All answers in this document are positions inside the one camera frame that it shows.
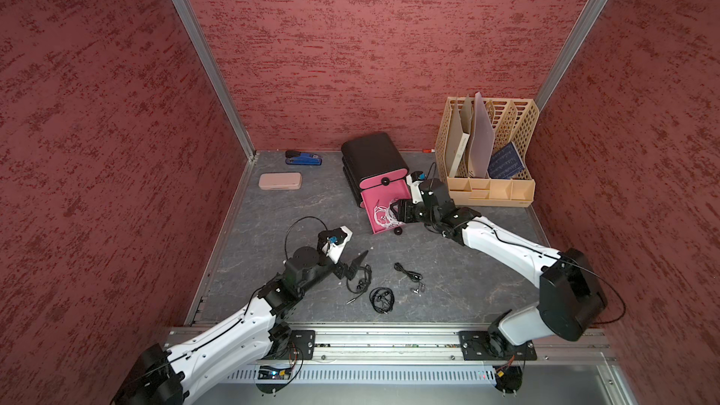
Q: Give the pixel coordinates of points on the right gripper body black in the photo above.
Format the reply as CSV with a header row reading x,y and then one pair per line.
x,y
412,212

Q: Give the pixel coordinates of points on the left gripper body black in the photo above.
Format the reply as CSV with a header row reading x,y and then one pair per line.
x,y
338,269

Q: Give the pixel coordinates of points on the black earphones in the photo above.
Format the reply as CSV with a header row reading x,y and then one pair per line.
x,y
418,287
382,300
362,286

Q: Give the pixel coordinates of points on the white earphones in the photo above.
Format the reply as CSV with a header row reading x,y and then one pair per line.
x,y
388,225
380,213

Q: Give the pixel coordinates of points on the black pink drawer cabinet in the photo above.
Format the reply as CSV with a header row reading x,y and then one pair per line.
x,y
376,173

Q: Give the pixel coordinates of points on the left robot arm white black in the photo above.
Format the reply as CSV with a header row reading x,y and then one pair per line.
x,y
185,372

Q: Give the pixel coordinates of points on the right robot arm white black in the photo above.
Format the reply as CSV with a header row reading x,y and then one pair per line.
x,y
571,296

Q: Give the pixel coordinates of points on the black earphones bottom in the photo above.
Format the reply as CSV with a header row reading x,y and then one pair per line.
x,y
382,300

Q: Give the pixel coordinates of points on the beige paper folder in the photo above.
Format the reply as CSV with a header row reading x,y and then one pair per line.
x,y
461,113

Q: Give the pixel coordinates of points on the beige file organizer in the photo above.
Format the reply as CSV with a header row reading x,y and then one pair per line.
x,y
513,120

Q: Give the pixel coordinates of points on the translucent grey folder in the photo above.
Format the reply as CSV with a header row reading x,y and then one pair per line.
x,y
482,140

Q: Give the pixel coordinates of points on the dark blue notebook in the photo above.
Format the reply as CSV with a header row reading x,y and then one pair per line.
x,y
506,163

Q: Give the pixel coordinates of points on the pink pencil case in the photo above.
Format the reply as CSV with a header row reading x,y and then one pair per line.
x,y
280,181

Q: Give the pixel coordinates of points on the blue black stapler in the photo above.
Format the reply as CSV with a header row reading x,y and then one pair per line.
x,y
299,158

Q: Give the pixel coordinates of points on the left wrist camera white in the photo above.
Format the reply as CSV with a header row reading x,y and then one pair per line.
x,y
331,243

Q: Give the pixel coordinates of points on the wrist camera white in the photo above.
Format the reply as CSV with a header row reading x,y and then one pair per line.
x,y
331,243
414,180

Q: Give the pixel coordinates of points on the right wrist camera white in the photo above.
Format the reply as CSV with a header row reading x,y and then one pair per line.
x,y
414,180

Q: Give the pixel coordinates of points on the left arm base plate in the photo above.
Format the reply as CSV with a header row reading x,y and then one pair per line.
x,y
301,344

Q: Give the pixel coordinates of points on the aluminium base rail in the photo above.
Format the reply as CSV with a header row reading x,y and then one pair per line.
x,y
438,344

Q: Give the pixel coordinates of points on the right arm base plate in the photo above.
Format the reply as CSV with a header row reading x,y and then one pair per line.
x,y
493,346

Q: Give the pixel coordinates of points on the aluminium corner post left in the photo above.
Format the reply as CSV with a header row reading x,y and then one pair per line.
x,y
196,35

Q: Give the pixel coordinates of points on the aluminium corner post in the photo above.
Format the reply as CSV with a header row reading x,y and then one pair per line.
x,y
196,35
580,31

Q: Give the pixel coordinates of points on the aluminium corner post right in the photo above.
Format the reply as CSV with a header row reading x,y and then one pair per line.
x,y
580,31

